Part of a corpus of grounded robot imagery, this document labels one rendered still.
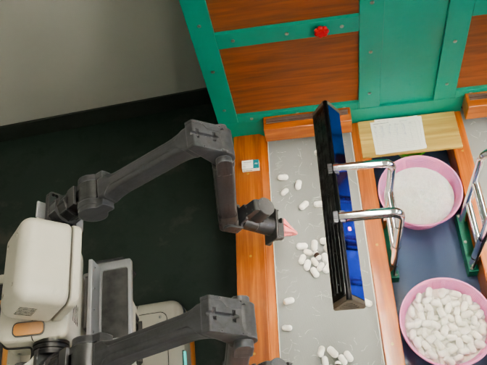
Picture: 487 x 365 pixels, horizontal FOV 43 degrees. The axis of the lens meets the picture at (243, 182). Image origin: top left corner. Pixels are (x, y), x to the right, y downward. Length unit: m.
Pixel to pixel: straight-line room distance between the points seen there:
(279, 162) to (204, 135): 0.76
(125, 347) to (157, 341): 0.09
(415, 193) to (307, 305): 0.53
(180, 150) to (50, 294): 0.43
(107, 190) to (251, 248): 0.61
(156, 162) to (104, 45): 1.62
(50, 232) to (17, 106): 1.98
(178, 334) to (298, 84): 1.05
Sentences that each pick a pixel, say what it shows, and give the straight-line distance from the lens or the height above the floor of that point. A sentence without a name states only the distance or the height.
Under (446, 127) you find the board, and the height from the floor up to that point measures 0.78.
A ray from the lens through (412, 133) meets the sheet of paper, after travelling 2.17.
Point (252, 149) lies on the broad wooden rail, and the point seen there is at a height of 0.77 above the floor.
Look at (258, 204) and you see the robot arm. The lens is 1.76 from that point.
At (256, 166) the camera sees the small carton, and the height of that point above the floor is 0.79.
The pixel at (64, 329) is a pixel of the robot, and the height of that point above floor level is 1.21.
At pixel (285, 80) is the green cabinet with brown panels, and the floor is 1.02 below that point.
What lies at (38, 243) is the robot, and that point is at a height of 1.37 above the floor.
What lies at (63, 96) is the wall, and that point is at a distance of 3.32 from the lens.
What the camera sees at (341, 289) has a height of 1.10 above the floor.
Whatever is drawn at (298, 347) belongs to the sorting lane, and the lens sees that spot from 1.88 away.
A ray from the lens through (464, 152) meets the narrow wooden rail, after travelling 2.16.
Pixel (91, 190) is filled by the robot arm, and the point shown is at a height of 1.27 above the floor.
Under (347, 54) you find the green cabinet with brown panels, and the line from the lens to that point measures 1.96.
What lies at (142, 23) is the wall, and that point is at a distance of 2.93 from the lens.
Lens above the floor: 2.54
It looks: 58 degrees down
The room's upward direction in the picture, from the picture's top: 17 degrees counter-clockwise
